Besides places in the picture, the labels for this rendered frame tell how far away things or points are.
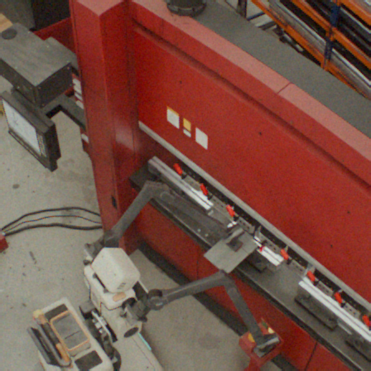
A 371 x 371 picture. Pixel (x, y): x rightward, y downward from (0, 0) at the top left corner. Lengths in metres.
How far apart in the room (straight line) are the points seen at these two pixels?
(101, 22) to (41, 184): 2.44
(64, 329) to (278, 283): 1.26
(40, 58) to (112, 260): 1.13
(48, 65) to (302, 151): 1.41
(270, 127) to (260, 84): 0.26
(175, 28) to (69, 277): 2.42
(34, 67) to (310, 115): 1.52
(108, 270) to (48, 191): 2.09
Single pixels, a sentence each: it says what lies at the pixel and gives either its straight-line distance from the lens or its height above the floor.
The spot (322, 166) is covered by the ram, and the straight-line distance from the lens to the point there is 3.17.
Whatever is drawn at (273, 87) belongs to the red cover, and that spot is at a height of 2.30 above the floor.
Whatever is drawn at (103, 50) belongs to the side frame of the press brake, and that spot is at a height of 2.05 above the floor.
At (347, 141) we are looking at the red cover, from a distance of 2.93.
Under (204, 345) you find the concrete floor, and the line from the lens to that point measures 4.89.
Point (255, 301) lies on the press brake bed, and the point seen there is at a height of 0.66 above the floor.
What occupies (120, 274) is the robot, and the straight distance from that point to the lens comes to 3.57.
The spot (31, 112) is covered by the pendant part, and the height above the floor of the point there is 1.57.
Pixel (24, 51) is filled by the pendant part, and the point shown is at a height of 1.95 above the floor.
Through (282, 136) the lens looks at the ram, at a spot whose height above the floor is 2.03.
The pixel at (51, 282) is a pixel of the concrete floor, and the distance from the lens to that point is 5.19.
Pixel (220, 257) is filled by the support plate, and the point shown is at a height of 1.00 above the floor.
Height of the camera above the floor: 4.51
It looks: 54 degrees down
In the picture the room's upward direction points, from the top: straight up
